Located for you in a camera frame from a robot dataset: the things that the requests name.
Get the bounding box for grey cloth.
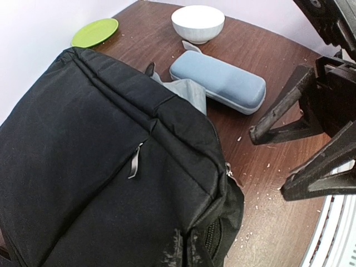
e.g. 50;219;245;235
144;62;207;115

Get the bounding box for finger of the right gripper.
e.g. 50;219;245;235
281;122;355;201

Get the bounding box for green plate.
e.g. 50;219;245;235
71;18;120;48

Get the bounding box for black backpack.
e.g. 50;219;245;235
1;47;244;266

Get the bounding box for blue glasses case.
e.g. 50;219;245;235
170;51;266;115

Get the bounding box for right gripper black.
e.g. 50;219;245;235
249;1;355;145

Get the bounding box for white ribbed bowl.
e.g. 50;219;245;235
171;5;225;45

